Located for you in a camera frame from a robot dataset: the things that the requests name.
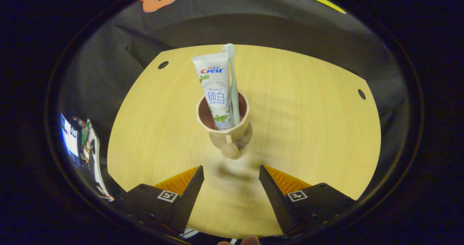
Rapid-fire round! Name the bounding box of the white toothpaste tube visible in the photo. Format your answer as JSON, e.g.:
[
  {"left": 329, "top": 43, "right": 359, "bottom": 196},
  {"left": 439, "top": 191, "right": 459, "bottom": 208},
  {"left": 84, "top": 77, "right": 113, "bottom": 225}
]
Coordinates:
[{"left": 192, "top": 53, "right": 234, "bottom": 130}]

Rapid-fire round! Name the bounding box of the wooden desktop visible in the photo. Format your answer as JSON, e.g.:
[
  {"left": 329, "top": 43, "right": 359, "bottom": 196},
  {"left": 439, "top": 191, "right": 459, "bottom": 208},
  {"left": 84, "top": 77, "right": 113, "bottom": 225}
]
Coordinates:
[{"left": 107, "top": 44, "right": 382, "bottom": 239}]

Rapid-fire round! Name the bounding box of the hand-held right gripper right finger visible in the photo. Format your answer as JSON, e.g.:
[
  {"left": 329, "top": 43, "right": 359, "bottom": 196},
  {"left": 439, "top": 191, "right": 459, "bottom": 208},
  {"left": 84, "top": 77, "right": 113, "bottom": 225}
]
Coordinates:
[{"left": 258, "top": 165, "right": 356, "bottom": 235}]

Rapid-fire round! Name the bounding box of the pale green toothbrush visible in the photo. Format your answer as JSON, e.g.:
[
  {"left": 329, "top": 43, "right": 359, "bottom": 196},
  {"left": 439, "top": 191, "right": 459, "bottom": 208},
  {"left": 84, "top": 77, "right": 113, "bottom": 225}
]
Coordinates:
[{"left": 222, "top": 43, "right": 241, "bottom": 126}]

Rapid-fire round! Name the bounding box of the beige cup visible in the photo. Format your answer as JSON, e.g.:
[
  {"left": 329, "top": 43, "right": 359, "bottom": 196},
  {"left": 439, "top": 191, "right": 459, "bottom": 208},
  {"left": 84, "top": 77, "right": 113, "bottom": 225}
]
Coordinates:
[{"left": 196, "top": 92, "right": 253, "bottom": 160}]

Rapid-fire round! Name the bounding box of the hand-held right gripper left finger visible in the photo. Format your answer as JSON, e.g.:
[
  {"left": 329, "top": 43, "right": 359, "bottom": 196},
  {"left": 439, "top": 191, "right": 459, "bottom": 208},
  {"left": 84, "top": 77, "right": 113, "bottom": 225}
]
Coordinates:
[{"left": 114, "top": 165, "right": 204, "bottom": 234}]

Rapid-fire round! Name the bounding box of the cluttered white side desk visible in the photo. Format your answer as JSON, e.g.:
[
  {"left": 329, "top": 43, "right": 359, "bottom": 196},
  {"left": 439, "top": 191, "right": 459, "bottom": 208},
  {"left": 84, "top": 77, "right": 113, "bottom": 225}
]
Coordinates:
[{"left": 72, "top": 116, "right": 115, "bottom": 202}]

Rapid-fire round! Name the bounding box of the computer monitor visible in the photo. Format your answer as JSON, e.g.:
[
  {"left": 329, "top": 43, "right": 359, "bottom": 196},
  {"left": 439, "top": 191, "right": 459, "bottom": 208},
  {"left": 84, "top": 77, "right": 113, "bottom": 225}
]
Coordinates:
[{"left": 60, "top": 113, "right": 81, "bottom": 158}]

